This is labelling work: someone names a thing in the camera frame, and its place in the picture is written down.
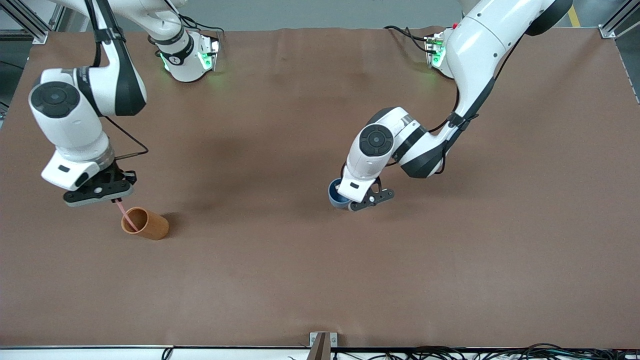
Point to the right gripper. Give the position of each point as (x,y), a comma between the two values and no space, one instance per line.
(118,175)

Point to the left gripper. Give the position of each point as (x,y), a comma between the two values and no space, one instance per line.
(342,170)

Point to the pink straw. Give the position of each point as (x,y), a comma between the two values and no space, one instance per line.
(126,215)

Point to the blue cup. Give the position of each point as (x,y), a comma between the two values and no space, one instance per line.
(334,196)

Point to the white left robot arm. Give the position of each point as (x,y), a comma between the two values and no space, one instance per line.
(480,47)

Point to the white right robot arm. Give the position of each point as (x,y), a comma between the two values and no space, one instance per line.
(72,125)

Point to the orange cup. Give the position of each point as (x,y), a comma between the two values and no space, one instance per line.
(152,227)

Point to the brown table cover sheet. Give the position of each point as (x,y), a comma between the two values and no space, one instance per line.
(310,270)

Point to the white table edge rail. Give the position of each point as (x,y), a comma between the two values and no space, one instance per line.
(100,353)

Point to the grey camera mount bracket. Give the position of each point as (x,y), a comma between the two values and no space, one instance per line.
(323,345)

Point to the aluminium frame profile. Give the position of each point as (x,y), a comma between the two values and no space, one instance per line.
(617,20)
(30,20)

